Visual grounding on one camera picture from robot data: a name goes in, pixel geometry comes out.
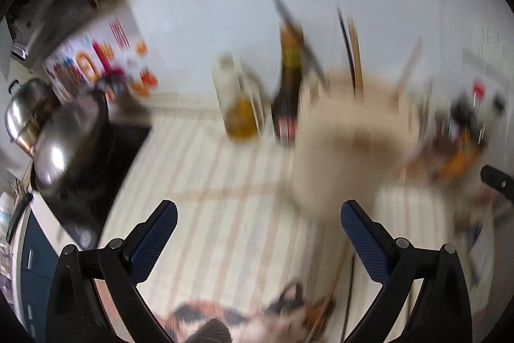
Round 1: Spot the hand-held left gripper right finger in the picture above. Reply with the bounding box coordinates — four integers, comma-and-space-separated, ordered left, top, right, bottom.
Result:
341, 199, 474, 343

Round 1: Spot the black cooktop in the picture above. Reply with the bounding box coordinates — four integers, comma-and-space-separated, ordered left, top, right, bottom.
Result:
36, 118, 153, 251

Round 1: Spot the dark brown chopstick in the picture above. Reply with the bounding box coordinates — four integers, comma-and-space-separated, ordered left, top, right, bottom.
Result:
336, 7, 358, 100

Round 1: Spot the colourful wall sticker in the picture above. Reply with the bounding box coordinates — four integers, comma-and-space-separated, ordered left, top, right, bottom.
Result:
44, 5, 159, 103

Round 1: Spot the cream ribbed utensil holder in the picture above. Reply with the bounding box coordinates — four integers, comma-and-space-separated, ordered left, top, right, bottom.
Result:
289, 70, 426, 227

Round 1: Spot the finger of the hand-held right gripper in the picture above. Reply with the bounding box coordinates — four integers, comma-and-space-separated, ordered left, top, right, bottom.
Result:
480, 165, 514, 203

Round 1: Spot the wok with steel lid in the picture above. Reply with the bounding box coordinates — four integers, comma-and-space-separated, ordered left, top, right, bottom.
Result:
30, 90, 113, 199

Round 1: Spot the clear plastic condiment tray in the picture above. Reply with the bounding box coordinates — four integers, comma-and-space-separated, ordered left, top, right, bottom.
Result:
402, 118, 499, 187

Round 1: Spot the light wooden chopstick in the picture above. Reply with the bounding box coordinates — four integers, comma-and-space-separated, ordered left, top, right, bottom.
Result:
347, 17, 365, 100
395, 38, 424, 106

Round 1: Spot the thin black chopstick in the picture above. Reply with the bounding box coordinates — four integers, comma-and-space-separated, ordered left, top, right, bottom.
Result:
270, 0, 328, 86

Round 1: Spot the dark soy bottle orange label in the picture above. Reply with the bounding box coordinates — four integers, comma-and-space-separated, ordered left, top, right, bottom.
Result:
450, 94, 488, 163

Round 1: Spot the cat-shaped mat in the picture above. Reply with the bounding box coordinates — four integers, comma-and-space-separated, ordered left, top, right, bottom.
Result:
161, 283, 334, 343

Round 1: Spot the dark sauce bottle yellow label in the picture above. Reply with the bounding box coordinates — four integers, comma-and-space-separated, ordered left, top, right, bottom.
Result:
271, 22, 306, 147

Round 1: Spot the clear oil bottle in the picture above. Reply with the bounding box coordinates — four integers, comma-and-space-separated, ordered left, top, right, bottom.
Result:
215, 54, 266, 143

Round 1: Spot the blue cabinet drawer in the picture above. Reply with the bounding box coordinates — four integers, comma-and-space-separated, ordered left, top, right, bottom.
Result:
18, 202, 61, 336

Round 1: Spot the striped table mat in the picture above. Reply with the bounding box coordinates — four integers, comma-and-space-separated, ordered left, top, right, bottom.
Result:
96, 94, 499, 343

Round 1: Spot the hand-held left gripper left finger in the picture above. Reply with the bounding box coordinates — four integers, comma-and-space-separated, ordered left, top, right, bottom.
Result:
45, 199, 178, 343

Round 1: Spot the black range hood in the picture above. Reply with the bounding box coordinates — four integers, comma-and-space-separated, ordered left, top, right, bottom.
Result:
4, 0, 101, 62

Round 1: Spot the steel steamer pot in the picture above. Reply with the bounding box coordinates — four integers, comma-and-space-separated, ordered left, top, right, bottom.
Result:
4, 78, 55, 159

